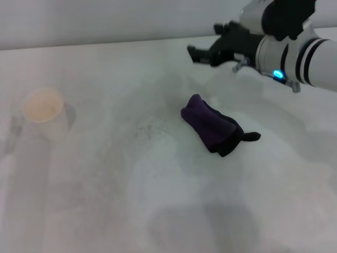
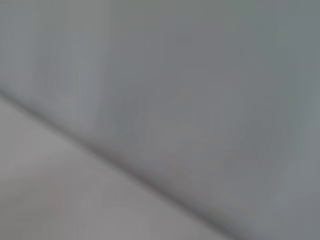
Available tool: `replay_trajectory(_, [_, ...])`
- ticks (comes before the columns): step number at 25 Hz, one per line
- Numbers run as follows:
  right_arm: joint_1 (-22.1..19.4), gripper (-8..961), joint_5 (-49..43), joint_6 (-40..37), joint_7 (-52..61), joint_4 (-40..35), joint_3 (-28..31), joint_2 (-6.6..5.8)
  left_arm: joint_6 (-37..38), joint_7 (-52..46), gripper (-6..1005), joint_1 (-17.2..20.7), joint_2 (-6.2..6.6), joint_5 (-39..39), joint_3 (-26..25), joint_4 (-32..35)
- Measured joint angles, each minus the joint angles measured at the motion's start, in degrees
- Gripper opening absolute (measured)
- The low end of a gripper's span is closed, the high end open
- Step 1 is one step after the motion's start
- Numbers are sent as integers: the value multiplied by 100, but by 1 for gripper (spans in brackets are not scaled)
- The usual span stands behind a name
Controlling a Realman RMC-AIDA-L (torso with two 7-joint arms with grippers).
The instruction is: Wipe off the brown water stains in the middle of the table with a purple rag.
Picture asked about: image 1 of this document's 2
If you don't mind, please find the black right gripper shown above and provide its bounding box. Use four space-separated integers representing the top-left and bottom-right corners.
186 21 264 67

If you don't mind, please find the purple rag with black trim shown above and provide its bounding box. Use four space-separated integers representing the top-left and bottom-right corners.
180 93 262 158

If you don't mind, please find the white paper cup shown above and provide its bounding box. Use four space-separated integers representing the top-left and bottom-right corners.
22 87 77 145

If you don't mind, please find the silver gripper cable plug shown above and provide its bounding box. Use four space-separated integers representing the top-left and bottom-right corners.
231 59 250 72

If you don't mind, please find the grey wrist cable with plug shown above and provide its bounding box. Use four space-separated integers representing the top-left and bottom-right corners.
285 80 301 93

